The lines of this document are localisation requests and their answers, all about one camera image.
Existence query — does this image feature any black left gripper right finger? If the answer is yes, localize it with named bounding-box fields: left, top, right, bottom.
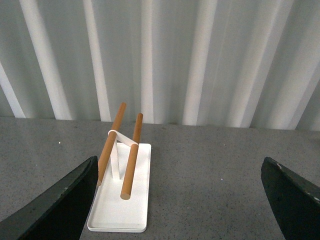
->
left=261, top=157, right=320, bottom=240

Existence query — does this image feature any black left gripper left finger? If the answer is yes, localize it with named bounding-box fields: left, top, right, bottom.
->
left=0, top=156, right=98, bottom=240

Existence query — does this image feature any white towel rack stand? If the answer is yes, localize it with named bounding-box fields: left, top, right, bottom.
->
left=87, top=130, right=152, bottom=233

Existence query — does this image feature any right wooden rack rod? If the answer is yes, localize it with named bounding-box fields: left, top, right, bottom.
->
left=120, top=113, right=143, bottom=200

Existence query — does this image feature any wooden rack rod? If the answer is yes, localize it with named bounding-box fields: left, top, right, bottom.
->
left=97, top=102, right=127, bottom=187
left=120, top=113, right=143, bottom=200

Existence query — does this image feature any left wooden rack rod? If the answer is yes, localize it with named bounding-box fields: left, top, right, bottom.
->
left=97, top=102, right=127, bottom=187

